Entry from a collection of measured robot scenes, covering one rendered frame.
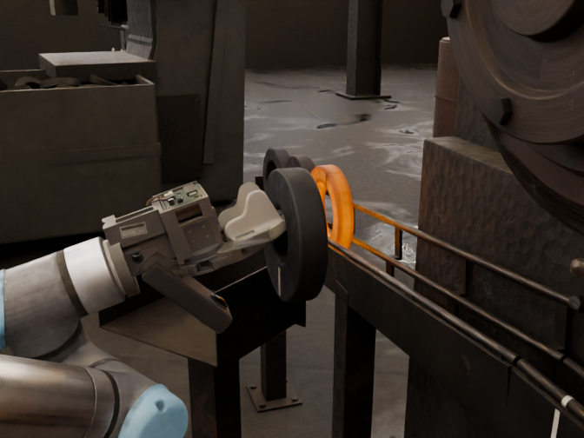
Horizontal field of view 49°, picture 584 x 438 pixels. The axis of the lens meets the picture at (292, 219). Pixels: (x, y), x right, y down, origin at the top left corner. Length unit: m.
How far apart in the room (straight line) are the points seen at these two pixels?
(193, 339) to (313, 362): 1.12
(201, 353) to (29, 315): 0.32
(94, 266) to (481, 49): 0.43
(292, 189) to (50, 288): 0.27
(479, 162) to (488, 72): 0.36
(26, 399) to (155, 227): 0.22
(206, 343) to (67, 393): 0.40
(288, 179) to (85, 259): 0.23
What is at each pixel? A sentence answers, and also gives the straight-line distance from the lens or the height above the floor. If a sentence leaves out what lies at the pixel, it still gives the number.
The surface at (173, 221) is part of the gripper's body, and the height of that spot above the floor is 0.87.
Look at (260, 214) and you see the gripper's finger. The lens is 0.71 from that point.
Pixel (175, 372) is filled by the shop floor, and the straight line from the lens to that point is 2.06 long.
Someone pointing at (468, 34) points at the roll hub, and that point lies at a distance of 0.62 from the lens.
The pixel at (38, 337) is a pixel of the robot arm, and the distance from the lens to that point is 0.72.
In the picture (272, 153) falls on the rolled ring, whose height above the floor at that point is 0.72.
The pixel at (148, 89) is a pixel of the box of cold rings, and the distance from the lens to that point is 2.84.
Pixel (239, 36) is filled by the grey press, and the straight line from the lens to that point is 3.45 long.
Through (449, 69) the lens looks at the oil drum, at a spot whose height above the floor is 0.74.
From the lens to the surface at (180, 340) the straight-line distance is 1.00.
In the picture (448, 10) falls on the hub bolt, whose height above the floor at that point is 1.07.
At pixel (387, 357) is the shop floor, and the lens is 2.12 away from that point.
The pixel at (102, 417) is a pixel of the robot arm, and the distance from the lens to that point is 0.63.
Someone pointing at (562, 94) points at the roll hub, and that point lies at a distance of 0.52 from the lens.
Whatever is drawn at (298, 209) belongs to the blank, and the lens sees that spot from 0.68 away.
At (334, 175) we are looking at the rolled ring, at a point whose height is 0.76.
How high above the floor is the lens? 1.08
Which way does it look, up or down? 19 degrees down
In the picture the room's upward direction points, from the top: straight up
